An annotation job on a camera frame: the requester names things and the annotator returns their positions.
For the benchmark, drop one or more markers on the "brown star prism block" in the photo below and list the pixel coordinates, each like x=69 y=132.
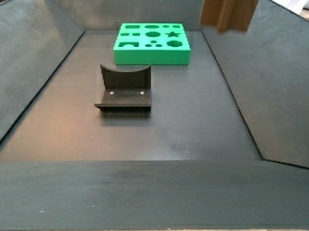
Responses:
x=227 y=14

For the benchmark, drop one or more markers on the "green shape sorter board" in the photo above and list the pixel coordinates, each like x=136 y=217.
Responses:
x=151 y=43

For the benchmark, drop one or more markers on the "dark grey curved holder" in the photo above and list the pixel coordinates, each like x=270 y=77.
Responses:
x=127 y=88

